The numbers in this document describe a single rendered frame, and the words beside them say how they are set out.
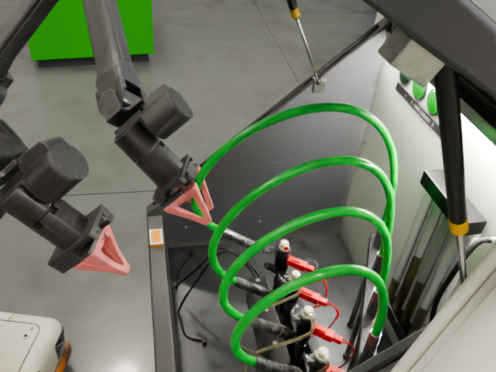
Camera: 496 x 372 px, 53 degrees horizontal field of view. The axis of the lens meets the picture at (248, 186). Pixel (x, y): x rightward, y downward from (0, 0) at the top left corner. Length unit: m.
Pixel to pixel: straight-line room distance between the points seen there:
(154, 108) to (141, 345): 1.51
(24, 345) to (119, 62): 1.25
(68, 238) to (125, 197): 2.13
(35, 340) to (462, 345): 1.57
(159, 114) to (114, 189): 2.15
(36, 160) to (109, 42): 0.33
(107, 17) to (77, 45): 3.26
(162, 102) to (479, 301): 0.51
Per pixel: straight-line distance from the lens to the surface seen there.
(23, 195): 0.70
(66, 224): 0.72
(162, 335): 1.03
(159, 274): 1.13
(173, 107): 0.76
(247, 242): 0.93
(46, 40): 4.22
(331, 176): 1.31
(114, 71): 0.88
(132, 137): 0.79
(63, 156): 0.67
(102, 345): 2.20
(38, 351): 1.90
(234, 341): 0.73
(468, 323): 0.57
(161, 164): 0.80
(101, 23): 0.97
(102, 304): 2.32
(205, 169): 0.80
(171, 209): 0.81
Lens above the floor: 1.79
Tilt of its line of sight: 38 degrees down
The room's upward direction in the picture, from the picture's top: 5 degrees clockwise
